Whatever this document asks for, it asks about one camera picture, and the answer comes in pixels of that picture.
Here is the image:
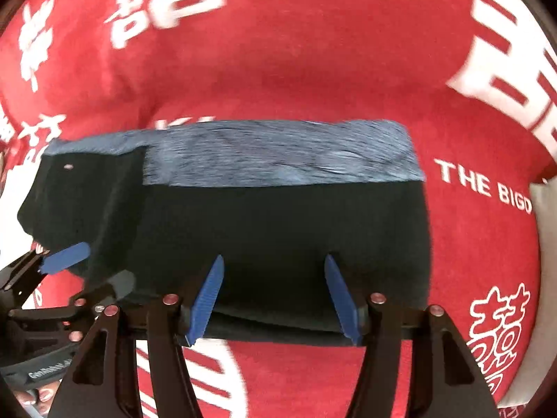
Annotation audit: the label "black pants blue waistband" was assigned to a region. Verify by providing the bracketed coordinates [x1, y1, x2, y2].
[18, 120, 431, 345]

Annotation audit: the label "person's left hand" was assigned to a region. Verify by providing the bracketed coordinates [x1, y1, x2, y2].
[11, 379, 61, 417]

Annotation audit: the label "red blanket white characters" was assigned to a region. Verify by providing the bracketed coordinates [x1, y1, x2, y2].
[1, 0, 556, 417]

